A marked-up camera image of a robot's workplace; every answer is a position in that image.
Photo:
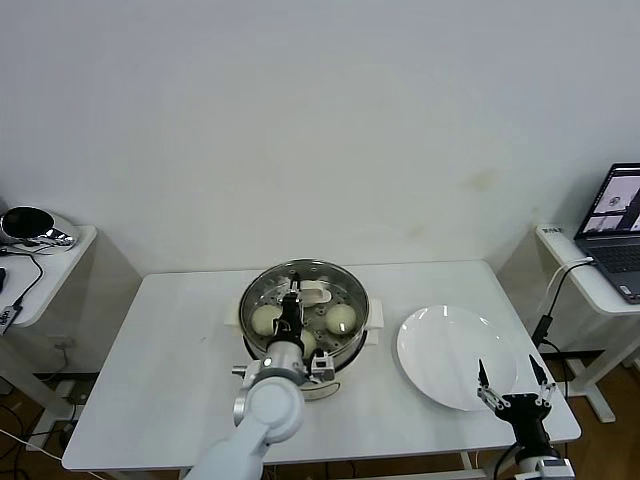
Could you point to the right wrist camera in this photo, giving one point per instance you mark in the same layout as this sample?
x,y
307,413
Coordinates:
x,y
555,470

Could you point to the white steamed baozi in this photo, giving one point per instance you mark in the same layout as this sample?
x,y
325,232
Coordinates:
x,y
341,320
264,321
309,342

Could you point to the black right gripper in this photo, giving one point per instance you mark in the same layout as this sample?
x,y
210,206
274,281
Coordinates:
x,y
527,410

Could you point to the white side table with headset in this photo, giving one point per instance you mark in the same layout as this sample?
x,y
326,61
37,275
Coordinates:
x,y
50,270

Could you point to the white labelled box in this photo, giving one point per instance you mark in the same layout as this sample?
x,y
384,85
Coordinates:
x,y
550,231

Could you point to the white round plate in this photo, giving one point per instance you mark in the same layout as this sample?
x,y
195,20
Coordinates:
x,y
440,350

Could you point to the grey usb hub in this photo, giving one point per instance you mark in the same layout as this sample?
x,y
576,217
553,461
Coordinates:
x,y
6,317

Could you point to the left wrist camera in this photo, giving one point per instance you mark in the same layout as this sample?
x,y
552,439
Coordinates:
x,y
322,367

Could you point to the stainless steel steamer basket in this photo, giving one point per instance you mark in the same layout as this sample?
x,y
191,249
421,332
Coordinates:
x,y
345,355

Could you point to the cream electric cooking pot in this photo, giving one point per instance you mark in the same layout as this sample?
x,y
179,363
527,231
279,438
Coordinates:
x,y
375,312

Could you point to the shiny chrome black device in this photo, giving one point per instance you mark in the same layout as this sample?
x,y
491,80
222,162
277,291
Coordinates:
x,y
30,222

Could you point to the white wall socket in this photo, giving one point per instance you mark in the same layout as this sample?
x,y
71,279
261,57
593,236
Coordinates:
x,y
62,344

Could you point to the round glass pot lid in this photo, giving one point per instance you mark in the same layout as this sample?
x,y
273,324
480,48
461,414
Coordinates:
x,y
320,272

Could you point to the grey open laptop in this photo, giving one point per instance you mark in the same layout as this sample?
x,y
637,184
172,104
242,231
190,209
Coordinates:
x,y
610,255

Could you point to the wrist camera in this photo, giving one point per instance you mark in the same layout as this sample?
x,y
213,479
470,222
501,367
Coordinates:
x,y
322,367
555,470

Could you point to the white main table frame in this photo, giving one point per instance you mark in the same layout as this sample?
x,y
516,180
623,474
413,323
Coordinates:
x,y
467,460

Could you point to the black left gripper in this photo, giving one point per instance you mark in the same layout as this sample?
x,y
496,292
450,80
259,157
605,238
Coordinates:
x,y
290,322

